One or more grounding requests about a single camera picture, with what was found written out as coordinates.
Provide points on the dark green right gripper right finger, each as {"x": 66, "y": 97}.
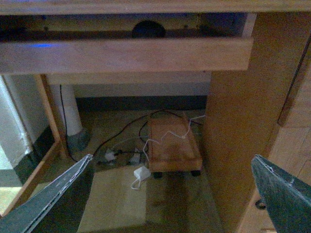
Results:
{"x": 287, "y": 198}

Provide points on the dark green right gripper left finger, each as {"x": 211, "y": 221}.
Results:
{"x": 58, "y": 207}

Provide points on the dark grey computer mouse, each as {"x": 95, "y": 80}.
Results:
{"x": 148, "y": 29}

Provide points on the round cabinet knob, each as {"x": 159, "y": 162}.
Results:
{"x": 260, "y": 204}

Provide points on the white pipe with grey base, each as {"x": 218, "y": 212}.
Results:
{"x": 78, "y": 137}

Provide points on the wooden desk cabinet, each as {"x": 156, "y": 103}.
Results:
{"x": 243, "y": 107}

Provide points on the power strip with plugs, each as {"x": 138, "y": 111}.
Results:
{"x": 121, "y": 157}

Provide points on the white power adapter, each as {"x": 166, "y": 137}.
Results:
{"x": 142, "y": 173}

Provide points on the wooden rolling stand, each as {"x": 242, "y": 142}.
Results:
{"x": 172, "y": 146}

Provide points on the wooden keyboard tray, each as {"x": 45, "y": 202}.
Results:
{"x": 103, "y": 43}

